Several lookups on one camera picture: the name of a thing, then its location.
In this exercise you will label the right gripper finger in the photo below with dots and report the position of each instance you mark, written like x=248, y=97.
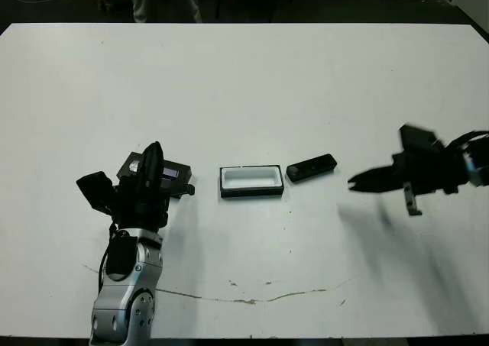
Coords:
x=382, y=187
x=378, y=176

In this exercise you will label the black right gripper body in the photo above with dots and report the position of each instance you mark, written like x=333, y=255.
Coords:
x=431, y=170

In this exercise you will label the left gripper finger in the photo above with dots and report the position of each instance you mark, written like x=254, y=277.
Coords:
x=157, y=166
x=145, y=170

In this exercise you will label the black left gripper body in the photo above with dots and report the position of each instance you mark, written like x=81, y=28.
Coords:
x=137, y=212

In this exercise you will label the black box lid blue label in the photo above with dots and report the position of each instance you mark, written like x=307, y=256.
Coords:
x=183, y=174

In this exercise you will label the slim black camera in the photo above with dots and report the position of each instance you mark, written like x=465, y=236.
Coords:
x=311, y=167

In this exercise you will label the black box base white inlay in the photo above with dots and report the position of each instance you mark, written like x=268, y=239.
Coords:
x=250, y=178

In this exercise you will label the person legs grey trousers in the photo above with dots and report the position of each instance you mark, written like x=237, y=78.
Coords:
x=164, y=0

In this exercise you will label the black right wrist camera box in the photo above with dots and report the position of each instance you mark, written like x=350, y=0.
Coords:
x=420, y=140

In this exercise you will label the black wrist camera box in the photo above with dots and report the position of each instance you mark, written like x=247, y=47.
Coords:
x=95, y=191
x=420, y=140

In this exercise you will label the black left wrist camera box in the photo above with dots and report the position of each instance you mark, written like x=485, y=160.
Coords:
x=95, y=191

